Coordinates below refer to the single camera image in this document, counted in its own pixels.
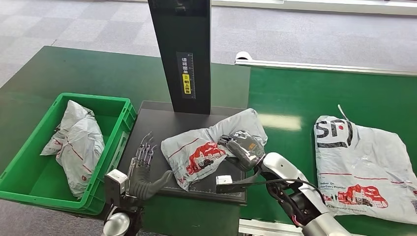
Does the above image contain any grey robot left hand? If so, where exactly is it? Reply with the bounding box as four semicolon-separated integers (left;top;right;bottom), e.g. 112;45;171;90
127;131;174;201

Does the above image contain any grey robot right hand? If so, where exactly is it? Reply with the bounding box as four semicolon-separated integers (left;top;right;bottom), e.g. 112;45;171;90
217;130;266;172

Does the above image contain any small grey red-print mailer package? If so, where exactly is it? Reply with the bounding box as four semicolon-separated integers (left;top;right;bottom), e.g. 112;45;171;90
161;108;268;192

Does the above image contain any clear basket label holder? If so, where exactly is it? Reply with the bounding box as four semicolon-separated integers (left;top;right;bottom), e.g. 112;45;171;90
107;131;130;177

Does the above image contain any black weighing device with column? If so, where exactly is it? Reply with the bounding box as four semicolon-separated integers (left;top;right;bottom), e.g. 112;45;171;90
117;0;247;205

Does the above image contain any crumpled grey mailer package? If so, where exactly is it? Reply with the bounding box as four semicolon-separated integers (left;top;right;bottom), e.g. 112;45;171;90
40;99;106;199

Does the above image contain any green plastic basket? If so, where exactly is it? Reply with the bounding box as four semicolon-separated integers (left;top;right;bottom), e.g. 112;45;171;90
0;92;138;216

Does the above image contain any large grey SF mailer package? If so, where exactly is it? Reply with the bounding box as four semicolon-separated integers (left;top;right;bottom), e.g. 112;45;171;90
313;104;417;225

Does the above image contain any black yellow column label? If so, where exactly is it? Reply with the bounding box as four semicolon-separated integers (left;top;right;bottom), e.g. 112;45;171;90
176;51;196;100

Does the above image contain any white conveyor roller cap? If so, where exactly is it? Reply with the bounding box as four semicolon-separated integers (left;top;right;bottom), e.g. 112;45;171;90
235;51;253;62

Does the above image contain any green conveyor belt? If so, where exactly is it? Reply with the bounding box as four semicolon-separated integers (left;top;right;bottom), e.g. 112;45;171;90
240;66;417;236

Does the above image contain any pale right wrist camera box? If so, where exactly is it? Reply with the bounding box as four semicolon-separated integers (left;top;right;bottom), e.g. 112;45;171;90
215;175;258;194

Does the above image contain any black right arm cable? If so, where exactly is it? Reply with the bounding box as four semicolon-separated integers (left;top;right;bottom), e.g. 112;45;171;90
241;177;327;203

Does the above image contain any short silver conveyor rail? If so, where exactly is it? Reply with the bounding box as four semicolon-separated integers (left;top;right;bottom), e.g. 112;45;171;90
238;219;359;236

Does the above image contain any long silver conveyor rail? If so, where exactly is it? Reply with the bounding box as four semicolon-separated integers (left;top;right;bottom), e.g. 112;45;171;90
234;59;417;77

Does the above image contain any white wall ledge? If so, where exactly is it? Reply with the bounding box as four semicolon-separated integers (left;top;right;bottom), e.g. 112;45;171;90
211;0;417;16

